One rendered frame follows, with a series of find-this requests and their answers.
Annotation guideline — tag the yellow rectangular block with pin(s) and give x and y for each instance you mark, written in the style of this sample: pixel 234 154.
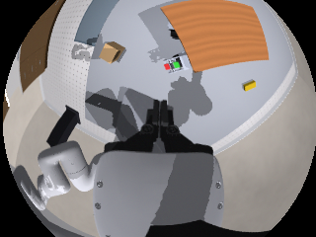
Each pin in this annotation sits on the yellow rectangular block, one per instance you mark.
pixel 249 85

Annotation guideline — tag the brown cardboard box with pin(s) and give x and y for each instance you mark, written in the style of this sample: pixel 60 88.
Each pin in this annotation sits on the brown cardboard box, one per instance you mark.
pixel 111 52

